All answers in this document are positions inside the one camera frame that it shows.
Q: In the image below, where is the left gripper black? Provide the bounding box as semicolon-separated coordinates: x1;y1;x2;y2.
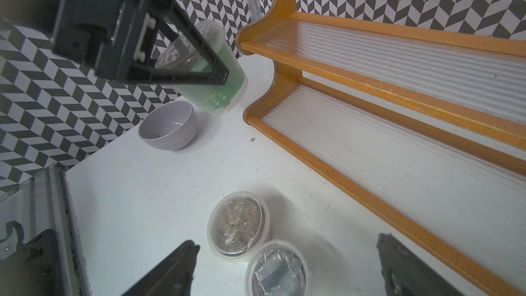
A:
52;0;230;85

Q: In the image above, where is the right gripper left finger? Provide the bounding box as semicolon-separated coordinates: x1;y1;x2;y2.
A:
123;240;200;296

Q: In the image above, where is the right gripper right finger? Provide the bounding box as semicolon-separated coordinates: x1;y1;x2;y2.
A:
377;233;461;296

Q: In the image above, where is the green label seed cup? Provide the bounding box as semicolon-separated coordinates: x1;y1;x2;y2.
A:
155;20;248;115

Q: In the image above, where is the seed cup red label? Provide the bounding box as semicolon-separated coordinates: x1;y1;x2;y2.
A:
245;239;312;295

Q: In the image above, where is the wooden two-tier shelf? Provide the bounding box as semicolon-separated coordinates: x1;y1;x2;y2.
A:
236;0;525;295

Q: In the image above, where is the lilac bowl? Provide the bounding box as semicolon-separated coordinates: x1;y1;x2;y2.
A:
138;101;197;151

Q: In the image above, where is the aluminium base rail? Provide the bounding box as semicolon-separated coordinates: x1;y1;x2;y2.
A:
0;164;89;296

